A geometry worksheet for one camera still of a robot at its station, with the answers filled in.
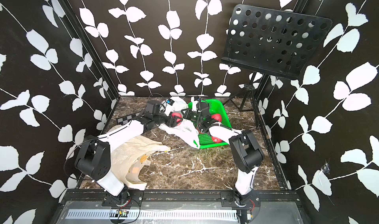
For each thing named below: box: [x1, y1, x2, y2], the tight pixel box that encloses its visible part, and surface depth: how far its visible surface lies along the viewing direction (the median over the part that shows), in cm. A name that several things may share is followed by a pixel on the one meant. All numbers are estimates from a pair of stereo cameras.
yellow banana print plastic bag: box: [108, 135, 171, 190], surface depth 80 cm
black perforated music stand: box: [221, 3, 333, 129], surface depth 65 cm
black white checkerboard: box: [116, 112, 141, 126], surface depth 105 cm
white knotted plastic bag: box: [158, 96, 201, 150], surface depth 82 cm
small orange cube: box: [131, 166, 140, 174], surface depth 83 cm
